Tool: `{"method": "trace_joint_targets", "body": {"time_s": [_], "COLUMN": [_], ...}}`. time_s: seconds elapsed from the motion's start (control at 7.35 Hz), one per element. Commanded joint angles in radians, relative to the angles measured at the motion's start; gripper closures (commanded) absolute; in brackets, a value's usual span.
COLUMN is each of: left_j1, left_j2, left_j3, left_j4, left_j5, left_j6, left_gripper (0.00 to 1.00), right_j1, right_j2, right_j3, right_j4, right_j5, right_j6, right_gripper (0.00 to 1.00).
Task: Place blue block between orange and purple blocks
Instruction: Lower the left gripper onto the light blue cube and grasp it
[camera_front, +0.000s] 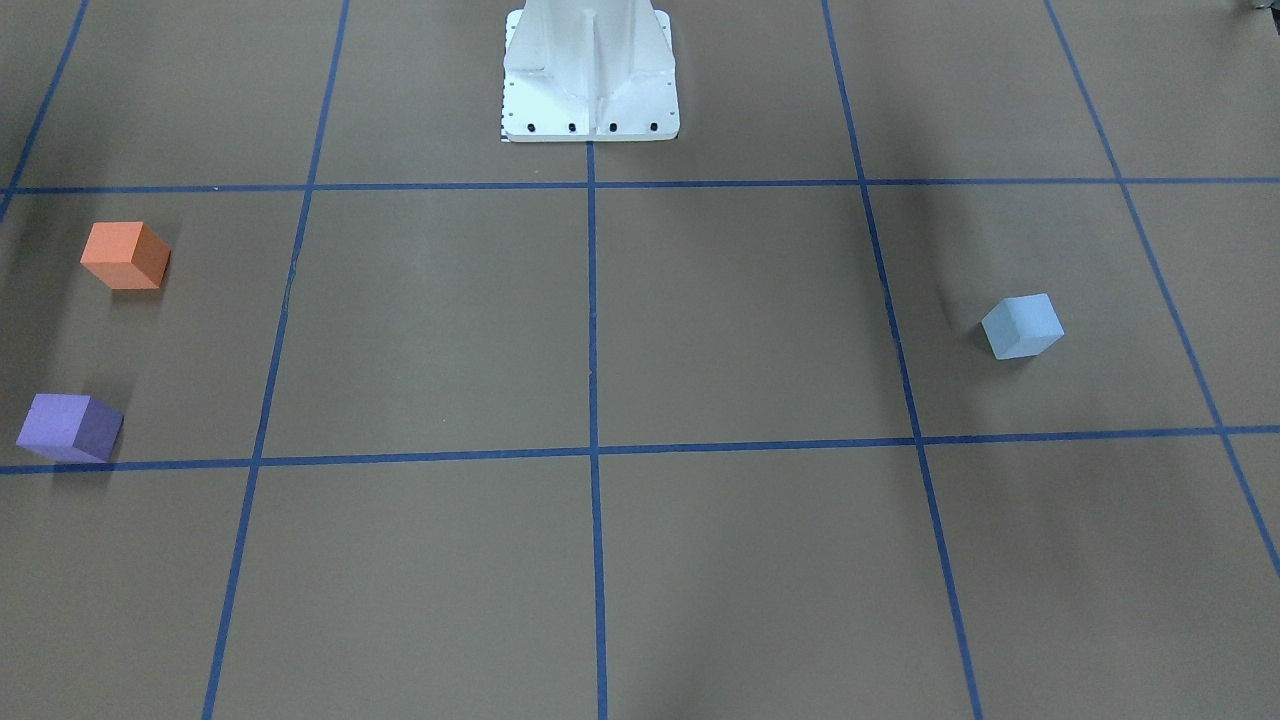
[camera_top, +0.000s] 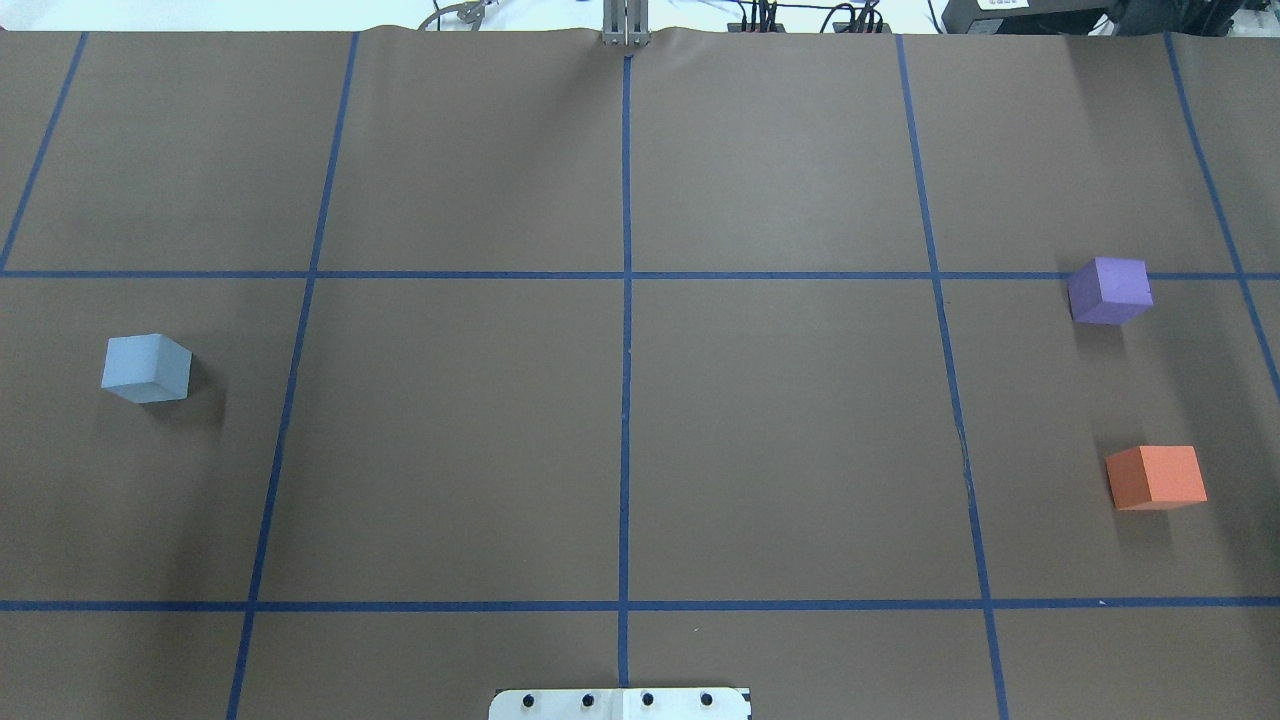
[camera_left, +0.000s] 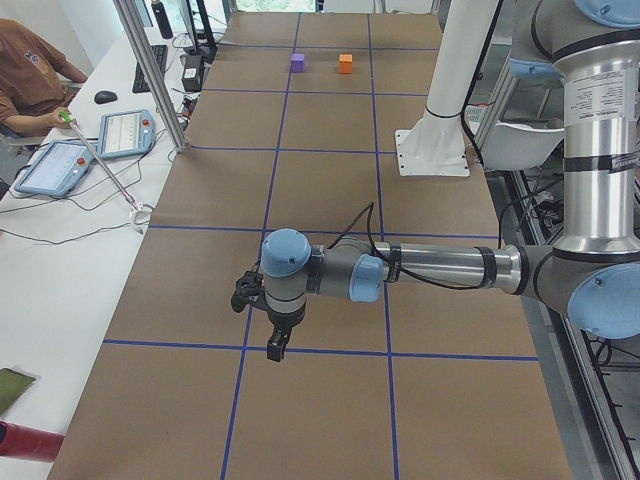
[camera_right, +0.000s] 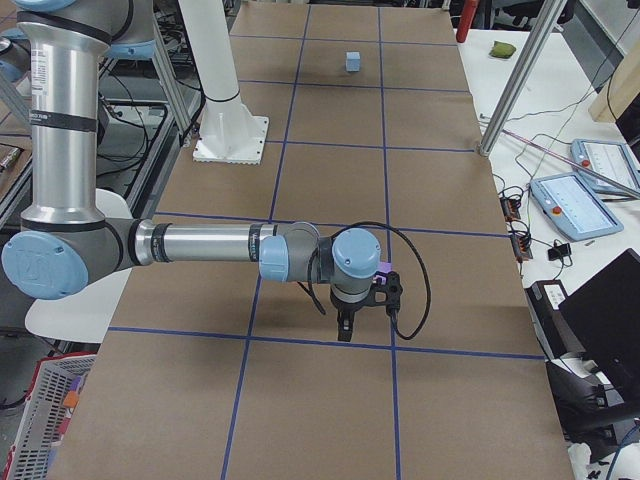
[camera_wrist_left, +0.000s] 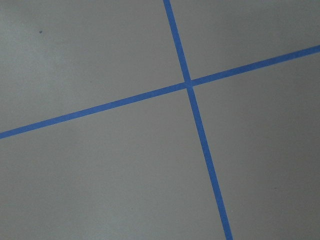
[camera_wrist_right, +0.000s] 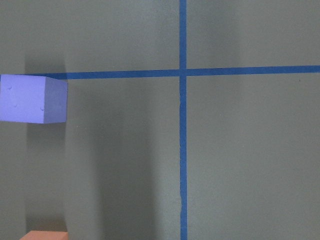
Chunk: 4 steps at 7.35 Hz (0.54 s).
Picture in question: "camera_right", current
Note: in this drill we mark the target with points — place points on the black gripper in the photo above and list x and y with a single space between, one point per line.
347 307

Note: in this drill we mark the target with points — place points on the light blue foam block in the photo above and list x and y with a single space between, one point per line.
352 61

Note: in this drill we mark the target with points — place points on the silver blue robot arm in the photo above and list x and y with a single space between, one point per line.
67 40

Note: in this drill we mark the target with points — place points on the near blue teach pendant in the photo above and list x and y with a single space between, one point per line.
573 207

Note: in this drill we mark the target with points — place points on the blue teach pendant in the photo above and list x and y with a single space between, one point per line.
614 160
573 207

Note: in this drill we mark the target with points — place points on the black laptop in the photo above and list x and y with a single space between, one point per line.
604 315

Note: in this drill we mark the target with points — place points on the far blue teach pendant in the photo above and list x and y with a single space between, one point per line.
614 160

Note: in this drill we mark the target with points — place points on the olive green bean bag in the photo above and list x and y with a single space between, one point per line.
502 50

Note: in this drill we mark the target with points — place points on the white perforated plastic basket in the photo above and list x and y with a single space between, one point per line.
41 428

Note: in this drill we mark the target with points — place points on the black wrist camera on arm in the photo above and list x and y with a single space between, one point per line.
388 292

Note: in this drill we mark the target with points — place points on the white pedestal column with base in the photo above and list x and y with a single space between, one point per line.
228 132

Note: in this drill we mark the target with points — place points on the aluminium frame post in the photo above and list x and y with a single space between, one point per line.
528 56

